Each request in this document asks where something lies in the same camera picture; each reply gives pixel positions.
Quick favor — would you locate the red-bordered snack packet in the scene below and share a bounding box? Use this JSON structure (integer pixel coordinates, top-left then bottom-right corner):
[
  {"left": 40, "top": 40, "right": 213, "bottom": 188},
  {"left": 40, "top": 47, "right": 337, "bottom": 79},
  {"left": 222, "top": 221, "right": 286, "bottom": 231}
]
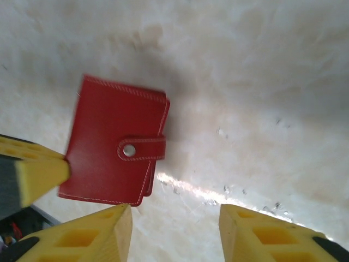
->
[{"left": 57, "top": 73, "right": 171, "bottom": 207}]

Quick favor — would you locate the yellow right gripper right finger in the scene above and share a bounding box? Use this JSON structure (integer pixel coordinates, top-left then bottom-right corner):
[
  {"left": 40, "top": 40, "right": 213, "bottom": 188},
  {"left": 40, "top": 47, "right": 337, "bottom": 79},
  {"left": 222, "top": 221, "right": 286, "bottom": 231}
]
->
[{"left": 219, "top": 204, "right": 349, "bottom": 262}]

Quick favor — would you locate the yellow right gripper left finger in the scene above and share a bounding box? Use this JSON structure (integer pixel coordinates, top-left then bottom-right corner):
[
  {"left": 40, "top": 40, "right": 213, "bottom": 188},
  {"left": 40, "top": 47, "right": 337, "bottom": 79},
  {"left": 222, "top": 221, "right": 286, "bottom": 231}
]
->
[{"left": 8, "top": 204, "right": 134, "bottom": 262}]

